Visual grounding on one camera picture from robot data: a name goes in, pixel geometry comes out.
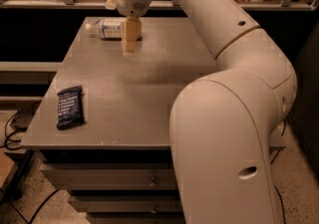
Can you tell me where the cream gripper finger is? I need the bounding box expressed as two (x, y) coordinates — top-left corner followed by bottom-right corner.
(106, 0), (117, 10)
(122, 16), (142, 52)

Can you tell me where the clear plastic water bottle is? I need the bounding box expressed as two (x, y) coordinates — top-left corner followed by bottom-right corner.
(85, 17), (144, 41)

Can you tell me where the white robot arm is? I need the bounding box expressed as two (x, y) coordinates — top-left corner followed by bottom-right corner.
(115, 0), (297, 224)

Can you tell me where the dark blue snack packet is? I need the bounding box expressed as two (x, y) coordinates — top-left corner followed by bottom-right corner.
(57, 86), (85, 130)

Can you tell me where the grey drawer cabinet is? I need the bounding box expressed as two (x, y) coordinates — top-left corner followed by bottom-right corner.
(20, 16), (286, 224)

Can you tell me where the top drawer with knob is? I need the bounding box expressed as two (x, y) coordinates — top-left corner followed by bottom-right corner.
(40, 163), (176, 190)

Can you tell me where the drawer with knob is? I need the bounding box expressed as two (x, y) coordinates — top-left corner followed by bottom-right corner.
(40, 163), (176, 190)
(69, 195), (182, 213)

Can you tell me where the middle drawer with knob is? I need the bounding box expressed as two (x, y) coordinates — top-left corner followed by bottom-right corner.
(69, 195), (182, 213)

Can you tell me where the black cables left floor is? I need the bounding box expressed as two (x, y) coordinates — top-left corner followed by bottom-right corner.
(0, 101), (43, 151)

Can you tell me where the black cable right floor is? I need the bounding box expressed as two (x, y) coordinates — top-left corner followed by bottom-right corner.
(269, 119), (287, 224)

